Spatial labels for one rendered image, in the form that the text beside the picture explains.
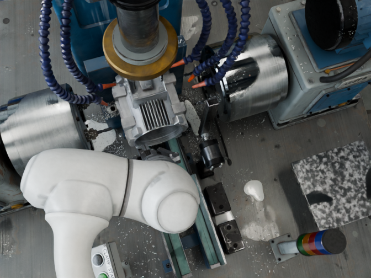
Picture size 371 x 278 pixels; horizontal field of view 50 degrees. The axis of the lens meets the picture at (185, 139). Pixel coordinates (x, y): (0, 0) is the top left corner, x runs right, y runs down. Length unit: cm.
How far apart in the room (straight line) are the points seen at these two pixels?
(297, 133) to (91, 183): 102
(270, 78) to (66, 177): 72
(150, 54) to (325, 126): 85
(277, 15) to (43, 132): 76
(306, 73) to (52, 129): 72
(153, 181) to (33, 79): 102
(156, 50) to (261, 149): 67
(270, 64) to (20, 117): 71
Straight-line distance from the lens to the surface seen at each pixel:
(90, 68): 117
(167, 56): 95
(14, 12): 176
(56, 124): 111
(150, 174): 66
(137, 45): 90
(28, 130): 112
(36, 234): 143
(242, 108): 119
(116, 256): 112
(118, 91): 121
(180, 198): 63
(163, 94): 113
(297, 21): 127
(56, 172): 65
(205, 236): 126
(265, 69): 118
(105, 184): 65
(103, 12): 118
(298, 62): 121
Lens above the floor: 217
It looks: 72 degrees down
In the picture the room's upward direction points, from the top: 10 degrees clockwise
